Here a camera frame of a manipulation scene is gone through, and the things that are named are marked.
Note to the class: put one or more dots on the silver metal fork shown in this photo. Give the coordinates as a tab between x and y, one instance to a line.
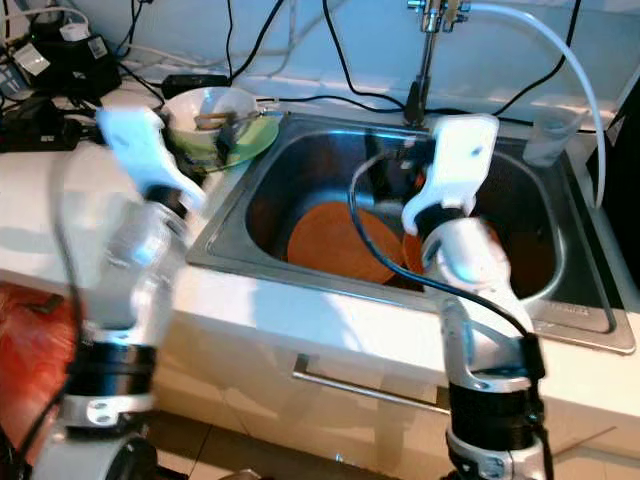
255	108

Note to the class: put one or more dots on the white ceramic bowl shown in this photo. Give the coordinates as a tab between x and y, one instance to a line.
210	105

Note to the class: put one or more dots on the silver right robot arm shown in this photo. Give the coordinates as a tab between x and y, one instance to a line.
470	255

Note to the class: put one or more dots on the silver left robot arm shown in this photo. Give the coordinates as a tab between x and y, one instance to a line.
150	270

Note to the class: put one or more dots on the chrome faucet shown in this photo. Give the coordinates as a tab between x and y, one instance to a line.
425	60

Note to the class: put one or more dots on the stainless steel sink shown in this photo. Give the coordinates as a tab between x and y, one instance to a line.
290	170

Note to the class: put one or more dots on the clear plastic cup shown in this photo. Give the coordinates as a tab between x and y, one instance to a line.
550	140

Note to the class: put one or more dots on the green plastic plate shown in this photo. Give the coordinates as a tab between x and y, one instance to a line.
260	140

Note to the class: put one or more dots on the brown wooden chopstick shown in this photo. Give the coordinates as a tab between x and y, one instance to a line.
215	120

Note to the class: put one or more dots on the black power strip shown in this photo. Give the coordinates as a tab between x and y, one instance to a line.
35	125

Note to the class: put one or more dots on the black power adapter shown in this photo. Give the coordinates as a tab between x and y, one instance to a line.
195	84

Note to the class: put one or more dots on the black labelled charger block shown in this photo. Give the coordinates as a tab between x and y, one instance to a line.
75	65

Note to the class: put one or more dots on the red plastic bag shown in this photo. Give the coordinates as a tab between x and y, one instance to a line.
30	360

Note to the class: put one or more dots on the white plug adapter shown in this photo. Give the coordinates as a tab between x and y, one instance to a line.
75	32

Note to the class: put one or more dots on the white cabinet drawer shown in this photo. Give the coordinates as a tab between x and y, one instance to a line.
240	400

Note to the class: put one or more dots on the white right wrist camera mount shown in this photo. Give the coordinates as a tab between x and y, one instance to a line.
460	160

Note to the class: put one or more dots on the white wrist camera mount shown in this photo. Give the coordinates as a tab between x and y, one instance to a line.
150	145
460	160

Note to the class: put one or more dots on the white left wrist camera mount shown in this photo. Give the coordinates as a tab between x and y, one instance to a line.
150	145

